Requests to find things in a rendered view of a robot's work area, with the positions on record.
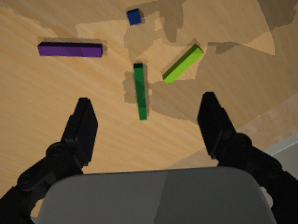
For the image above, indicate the small blue block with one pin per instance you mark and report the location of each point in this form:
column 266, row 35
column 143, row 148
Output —
column 134, row 16

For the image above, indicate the purple rod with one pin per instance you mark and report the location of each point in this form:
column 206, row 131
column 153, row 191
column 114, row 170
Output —
column 70, row 49

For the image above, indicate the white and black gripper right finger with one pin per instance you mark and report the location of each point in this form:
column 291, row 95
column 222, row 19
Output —
column 235, row 150

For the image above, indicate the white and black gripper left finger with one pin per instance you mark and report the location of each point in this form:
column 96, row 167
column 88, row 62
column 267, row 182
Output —
column 65, row 158

